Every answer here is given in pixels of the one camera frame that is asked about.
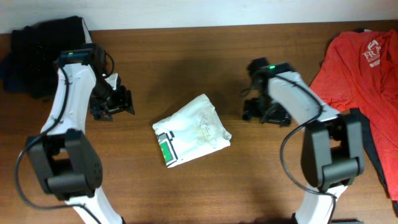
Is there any folded black garment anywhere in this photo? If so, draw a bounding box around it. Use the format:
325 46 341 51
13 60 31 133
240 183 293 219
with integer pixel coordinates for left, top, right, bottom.
11 16 85 99

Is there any folded navy garment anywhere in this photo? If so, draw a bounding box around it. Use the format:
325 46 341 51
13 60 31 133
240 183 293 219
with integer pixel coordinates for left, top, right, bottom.
1 53 28 93

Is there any white t-shirt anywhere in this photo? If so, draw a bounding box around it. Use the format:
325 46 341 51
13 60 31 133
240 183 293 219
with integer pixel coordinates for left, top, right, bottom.
152 94 232 168

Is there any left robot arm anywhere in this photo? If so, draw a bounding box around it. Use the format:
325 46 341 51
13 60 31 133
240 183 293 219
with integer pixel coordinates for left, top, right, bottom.
14 44 135 223

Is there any red t-shirt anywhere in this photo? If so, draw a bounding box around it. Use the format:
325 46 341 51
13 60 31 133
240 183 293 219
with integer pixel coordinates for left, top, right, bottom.
310 30 397 200

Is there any grey white folded garment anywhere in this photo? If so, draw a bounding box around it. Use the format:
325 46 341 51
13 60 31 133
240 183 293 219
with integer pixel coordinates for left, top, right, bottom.
81 18 92 44

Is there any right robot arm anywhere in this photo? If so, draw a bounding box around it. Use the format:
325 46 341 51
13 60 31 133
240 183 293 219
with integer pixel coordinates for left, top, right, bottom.
241 58 364 224

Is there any dark navy garment under red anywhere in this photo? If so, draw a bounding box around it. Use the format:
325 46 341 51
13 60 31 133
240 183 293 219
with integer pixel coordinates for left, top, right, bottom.
350 30 397 213

